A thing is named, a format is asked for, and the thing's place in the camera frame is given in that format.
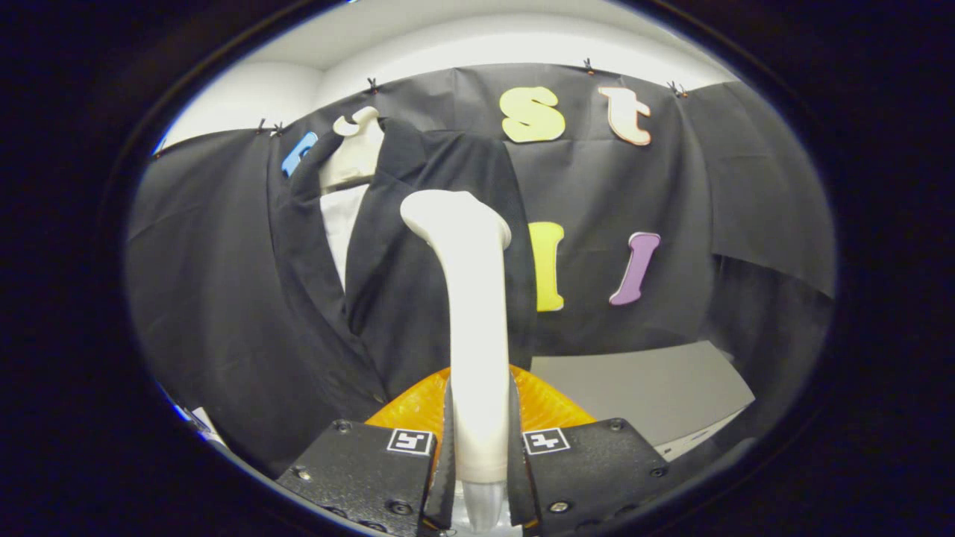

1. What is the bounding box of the grey cabinet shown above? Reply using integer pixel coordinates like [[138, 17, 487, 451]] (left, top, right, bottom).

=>
[[530, 341, 756, 459]]

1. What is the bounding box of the white garment steamer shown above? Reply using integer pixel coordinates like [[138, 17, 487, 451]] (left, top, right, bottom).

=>
[[399, 189, 514, 534]]

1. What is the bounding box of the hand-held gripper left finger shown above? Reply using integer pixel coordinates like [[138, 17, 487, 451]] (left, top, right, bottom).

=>
[[276, 367, 457, 537]]

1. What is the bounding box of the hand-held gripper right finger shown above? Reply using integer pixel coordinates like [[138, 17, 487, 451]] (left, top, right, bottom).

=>
[[507, 365, 670, 537]]

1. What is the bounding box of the black suit jacket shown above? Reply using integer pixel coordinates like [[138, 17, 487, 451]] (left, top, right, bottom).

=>
[[269, 118, 539, 478]]

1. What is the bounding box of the black backdrop cloth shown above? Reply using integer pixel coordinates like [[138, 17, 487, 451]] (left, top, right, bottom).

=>
[[125, 63, 836, 478]]

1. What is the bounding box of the white dress form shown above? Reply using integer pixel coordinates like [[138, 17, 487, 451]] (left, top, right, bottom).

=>
[[319, 107, 385, 288]]

